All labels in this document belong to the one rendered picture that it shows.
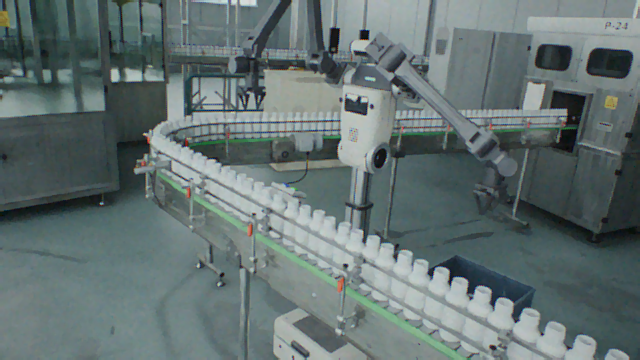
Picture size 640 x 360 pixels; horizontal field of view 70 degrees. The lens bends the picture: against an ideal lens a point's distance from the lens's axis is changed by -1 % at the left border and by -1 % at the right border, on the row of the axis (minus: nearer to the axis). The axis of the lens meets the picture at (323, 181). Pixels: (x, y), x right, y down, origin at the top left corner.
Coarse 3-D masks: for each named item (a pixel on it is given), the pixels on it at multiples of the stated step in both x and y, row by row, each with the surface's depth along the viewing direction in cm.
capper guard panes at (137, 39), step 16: (112, 0) 563; (128, 0) 576; (144, 0) 589; (160, 0) 602; (112, 16) 568; (128, 16) 581; (144, 16) 594; (160, 16) 608; (112, 32) 573; (128, 32) 586; (144, 32) 600; (160, 32) 614; (112, 48) 579; (128, 48) 592; (144, 48) 605; (160, 48) 620; (112, 64) 584; (128, 64) 597; (144, 64) 611; (160, 64) 626; (112, 80) 589; (128, 80) 603
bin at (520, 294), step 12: (444, 264) 172; (456, 264) 178; (468, 264) 174; (480, 264) 171; (432, 276) 168; (456, 276) 179; (468, 276) 175; (480, 276) 171; (492, 276) 168; (504, 276) 164; (468, 288) 176; (492, 288) 168; (504, 288) 165; (516, 288) 161; (528, 288) 158; (492, 300) 169; (516, 300) 162; (528, 300) 155; (516, 312) 150
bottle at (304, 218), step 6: (300, 210) 155; (306, 210) 154; (300, 216) 155; (306, 216) 154; (300, 222) 154; (306, 222) 154; (300, 228) 155; (300, 234) 155; (306, 234) 155; (300, 240) 156; (306, 240) 156; (306, 246) 157; (300, 252) 157; (306, 252) 158
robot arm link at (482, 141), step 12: (408, 60) 142; (384, 72) 145; (396, 72) 143; (408, 72) 142; (408, 84) 143; (420, 84) 142; (420, 96) 143; (432, 96) 141; (432, 108) 143; (444, 108) 141; (456, 120) 140; (468, 120) 140; (456, 132) 142; (468, 132) 140; (480, 132) 139; (468, 144) 140; (480, 144) 139; (492, 144) 140; (480, 156) 142
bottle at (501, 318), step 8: (496, 304) 107; (504, 304) 109; (512, 304) 106; (496, 312) 107; (504, 312) 106; (488, 320) 108; (496, 320) 107; (504, 320) 106; (512, 320) 107; (488, 328) 108; (504, 328) 106; (512, 328) 106; (488, 336) 108; (496, 336) 107; (488, 344) 109; (496, 344) 107; (480, 352) 112
